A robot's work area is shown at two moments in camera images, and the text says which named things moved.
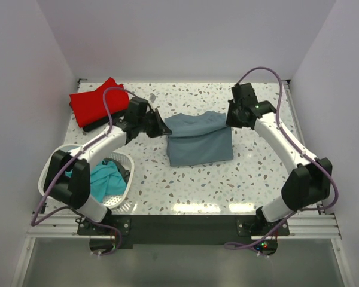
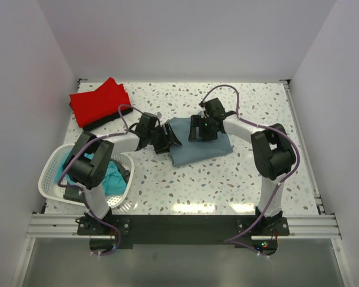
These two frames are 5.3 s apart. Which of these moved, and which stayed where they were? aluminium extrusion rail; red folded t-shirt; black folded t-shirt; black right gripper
Moved: black right gripper
Stayed: red folded t-shirt; aluminium extrusion rail; black folded t-shirt
